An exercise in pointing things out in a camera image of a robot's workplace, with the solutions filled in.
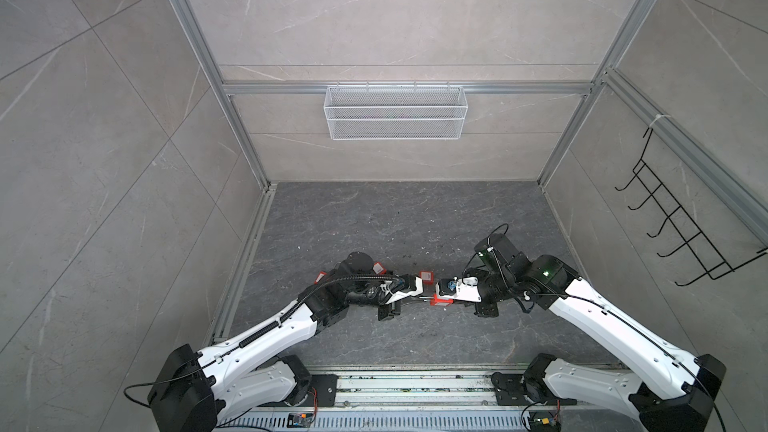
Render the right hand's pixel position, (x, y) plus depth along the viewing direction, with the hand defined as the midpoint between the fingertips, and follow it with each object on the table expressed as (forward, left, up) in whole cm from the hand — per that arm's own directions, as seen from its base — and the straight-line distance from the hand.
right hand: (456, 290), depth 72 cm
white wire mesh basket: (+59, +14, +12) cm, 62 cm away
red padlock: (+15, +20, -16) cm, 30 cm away
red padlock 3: (-3, +6, +2) cm, 7 cm away
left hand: (-1, +9, +3) cm, 10 cm away
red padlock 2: (+12, +5, -16) cm, 21 cm away
